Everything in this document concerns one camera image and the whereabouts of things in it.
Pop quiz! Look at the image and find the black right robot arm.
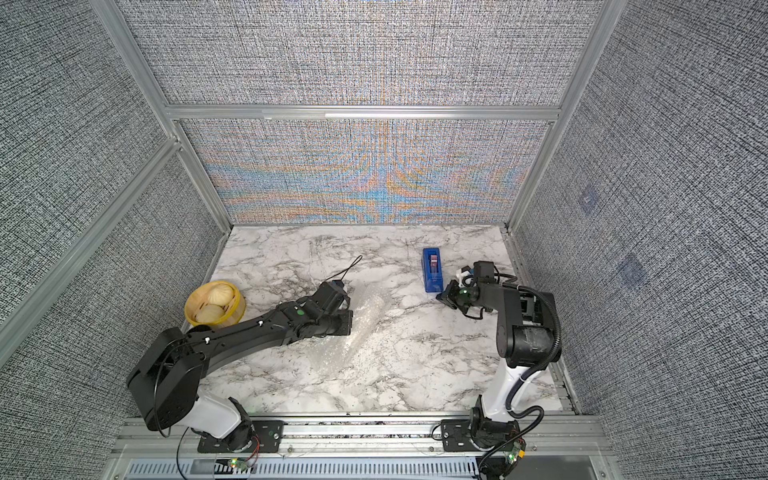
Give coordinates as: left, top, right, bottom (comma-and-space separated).
437, 261, 562, 451

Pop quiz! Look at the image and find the blue tape dispenser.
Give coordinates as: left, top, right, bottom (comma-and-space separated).
422, 247, 444, 294

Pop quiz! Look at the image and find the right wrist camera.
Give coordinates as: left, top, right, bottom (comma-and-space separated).
455, 266, 475, 288

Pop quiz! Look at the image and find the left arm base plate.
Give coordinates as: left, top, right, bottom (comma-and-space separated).
197, 420, 285, 454

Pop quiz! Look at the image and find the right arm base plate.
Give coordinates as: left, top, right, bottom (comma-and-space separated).
439, 418, 480, 453

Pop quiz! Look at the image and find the aluminium front rail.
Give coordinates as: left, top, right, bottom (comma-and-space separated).
101, 412, 623, 479

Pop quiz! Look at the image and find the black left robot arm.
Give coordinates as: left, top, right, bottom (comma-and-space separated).
126, 279, 353, 452

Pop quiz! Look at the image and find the white steamed bun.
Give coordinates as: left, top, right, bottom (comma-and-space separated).
207, 284, 235, 308
195, 304, 226, 325

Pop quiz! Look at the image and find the yellow bamboo steamer basket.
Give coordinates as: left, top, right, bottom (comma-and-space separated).
184, 280, 247, 330

